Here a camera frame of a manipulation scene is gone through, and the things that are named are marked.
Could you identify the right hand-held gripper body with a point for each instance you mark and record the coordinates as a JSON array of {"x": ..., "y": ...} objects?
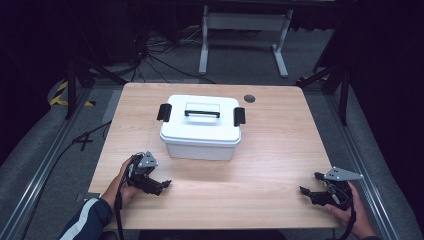
[{"x": 333, "y": 196}]

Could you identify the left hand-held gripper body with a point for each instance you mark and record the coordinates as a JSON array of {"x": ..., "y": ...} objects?
[{"x": 144, "y": 173}]

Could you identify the person's left hand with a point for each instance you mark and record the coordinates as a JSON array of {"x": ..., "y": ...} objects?
[{"x": 122, "y": 191}]

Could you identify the person's right hand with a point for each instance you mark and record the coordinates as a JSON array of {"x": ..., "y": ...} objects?
[{"x": 359, "y": 216}]

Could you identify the white plastic storage box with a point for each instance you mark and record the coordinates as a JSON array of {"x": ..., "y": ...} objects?
[{"x": 200, "y": 151}]

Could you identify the black box latch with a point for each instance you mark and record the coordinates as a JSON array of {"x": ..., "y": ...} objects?
[
  {"x": 239, "y": 116},
  {"x": 164, "y": 112}
]

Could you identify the white storage box lid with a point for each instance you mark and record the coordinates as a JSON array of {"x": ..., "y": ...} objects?
[{"x": 200, "y": 128}]

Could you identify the black tripod stand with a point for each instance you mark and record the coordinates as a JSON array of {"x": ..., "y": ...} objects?
[
  {"x": 344, "y": 96},
  {"x": 71, "y": 90}
]

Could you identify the yellow black floor tape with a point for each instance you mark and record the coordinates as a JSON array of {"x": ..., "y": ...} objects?
[{"x": 57, "y": 98}]

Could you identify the aluminium floor rail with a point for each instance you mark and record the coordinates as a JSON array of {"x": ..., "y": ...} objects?
[
  {"x": 355, "y": 150},
  {"x": 40, "y": 176}
]

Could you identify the white metal table frame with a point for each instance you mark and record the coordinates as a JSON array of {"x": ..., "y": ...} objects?
[{"x": 246, "y": 21}]

